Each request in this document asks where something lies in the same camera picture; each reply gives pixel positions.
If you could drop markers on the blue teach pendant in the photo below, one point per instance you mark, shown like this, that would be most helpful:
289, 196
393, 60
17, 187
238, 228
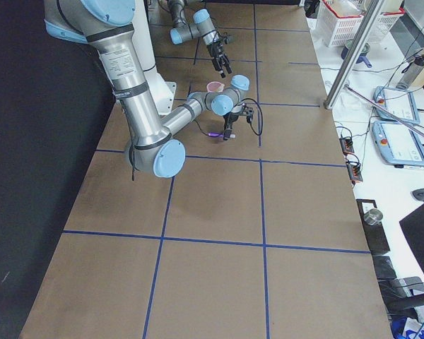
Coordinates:
400, 103
398, 145

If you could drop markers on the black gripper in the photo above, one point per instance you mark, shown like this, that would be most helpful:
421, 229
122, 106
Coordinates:
215, 51
231, 120

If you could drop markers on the orange black power strip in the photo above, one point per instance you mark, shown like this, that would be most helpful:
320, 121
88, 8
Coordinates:
354, 171
346, 145

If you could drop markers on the upper blue teach pendant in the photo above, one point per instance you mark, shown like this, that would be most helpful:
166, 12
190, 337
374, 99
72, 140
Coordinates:
400, 103

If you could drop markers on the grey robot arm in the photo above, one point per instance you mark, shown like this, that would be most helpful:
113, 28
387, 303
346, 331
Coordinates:
203, 28
118, 30

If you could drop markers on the lower blue teach pendant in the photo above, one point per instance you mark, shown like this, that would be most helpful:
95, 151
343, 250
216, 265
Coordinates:
398, 145

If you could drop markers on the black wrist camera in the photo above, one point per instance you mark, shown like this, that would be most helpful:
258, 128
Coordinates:
248, 113

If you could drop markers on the aluminium frame post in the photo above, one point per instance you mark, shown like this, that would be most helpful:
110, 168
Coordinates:
359, 40

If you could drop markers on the small metal cup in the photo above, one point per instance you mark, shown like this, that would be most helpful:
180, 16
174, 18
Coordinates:
372, 217

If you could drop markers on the orange black power strip far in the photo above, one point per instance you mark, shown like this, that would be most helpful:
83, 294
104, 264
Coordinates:
346, 145

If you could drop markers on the red white plastic basket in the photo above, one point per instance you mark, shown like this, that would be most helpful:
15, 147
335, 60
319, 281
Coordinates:
338, 21

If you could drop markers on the clear water bottle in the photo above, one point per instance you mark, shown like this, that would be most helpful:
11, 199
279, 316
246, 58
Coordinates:
411, 72

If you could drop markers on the black computer mouse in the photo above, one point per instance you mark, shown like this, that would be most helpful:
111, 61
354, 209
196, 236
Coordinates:
418, 194

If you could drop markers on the orange black power strip near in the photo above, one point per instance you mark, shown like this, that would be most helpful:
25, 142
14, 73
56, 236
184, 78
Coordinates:
354, 171

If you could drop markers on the pink mesh pen holder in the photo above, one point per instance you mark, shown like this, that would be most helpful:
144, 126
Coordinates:
215, 87

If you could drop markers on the purple marker pen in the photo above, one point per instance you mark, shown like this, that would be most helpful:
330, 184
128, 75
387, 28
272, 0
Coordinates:
220, 135

